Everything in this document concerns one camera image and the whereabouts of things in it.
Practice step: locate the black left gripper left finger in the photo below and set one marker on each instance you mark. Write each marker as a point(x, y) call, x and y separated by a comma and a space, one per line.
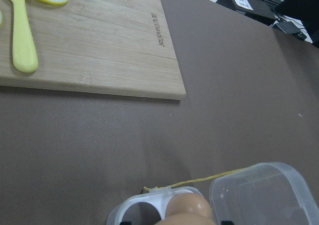
point(127, 223)

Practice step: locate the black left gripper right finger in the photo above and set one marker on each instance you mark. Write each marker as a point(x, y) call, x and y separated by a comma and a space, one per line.
point(227, 223)

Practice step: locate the brown egg from bowl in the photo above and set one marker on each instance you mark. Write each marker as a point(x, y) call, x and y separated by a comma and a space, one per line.
point(186, 219)

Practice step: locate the clear plastic egg box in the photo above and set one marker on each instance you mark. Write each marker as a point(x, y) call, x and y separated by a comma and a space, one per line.
point(264, 194)

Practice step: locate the brown egg front left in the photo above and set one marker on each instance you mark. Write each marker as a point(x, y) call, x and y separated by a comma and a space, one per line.
point(188, 203)

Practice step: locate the yellow rubber band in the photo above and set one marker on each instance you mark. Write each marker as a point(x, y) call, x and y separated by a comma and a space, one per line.
point(212, 177)

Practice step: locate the bamboo cutting board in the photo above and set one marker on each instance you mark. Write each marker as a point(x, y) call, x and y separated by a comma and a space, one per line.
point(119, 47)

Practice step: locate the yellow plastic knife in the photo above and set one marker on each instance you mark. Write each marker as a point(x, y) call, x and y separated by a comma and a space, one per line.
point(24, 53)

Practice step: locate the black power adapter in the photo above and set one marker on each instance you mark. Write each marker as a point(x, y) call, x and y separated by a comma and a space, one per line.
point(287, 27)

